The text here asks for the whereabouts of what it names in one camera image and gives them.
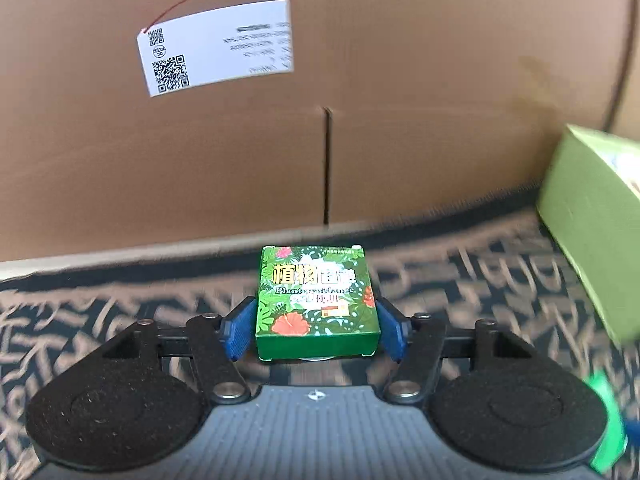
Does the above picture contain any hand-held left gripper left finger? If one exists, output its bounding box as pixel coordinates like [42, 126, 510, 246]
[97, 296, 259, 406]

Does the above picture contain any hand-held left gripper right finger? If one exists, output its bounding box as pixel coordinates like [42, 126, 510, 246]
[376, 297, 538, 406]

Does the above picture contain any green floral carton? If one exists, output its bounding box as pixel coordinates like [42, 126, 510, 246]
[255, 244, 381, 363]

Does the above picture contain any lime green cardboard box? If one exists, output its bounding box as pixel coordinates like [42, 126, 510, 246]
[536, 124, 640, 346]

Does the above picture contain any black letter-patterned mat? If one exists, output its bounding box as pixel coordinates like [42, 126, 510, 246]
[0, 205, 640, 480]

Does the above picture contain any large brown cardboard sheet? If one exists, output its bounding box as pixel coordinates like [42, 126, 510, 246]
[0, 0, 640, 264]

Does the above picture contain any bright green blurry object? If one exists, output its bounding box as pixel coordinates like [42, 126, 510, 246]
[585, 372, 629, 474]

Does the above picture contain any white shipping label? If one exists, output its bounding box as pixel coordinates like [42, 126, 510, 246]
[136, 0, 293, 99]

